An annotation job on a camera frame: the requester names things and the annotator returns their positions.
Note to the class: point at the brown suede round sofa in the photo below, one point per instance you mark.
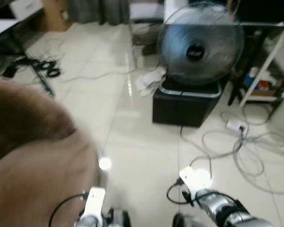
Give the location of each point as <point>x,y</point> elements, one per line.
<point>33,156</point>

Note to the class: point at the brown cardboard box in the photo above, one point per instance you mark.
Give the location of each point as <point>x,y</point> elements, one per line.
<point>54,14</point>

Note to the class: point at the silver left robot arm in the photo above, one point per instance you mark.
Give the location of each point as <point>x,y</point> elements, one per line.
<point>90,223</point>

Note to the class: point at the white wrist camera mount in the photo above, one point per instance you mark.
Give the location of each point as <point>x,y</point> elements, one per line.
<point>194,178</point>
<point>94,201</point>

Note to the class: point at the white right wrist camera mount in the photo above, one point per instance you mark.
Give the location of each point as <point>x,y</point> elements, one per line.
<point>194,178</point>

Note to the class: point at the white table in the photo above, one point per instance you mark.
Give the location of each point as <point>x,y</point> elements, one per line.
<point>0,28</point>

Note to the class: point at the white crumpled cloth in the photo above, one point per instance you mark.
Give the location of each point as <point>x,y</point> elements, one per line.
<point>149,82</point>

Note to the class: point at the blue white bottle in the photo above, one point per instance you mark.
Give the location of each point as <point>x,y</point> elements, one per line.
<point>252,78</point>

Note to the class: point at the grey curtain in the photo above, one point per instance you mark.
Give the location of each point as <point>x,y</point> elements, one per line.
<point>97,10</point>

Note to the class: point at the grey electric fan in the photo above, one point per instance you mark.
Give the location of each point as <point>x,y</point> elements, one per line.
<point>199,49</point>

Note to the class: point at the white power strip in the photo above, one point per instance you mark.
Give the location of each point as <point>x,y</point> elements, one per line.
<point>235,125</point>

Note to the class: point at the black box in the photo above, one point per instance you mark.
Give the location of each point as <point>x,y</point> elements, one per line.
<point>180,111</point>

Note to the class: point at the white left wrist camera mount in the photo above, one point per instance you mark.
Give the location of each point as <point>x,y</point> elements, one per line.
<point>94,201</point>

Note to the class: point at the black white shelf rack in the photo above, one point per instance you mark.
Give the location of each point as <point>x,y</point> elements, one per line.
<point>265,64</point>

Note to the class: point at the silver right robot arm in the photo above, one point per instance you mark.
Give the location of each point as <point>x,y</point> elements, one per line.
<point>227,210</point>

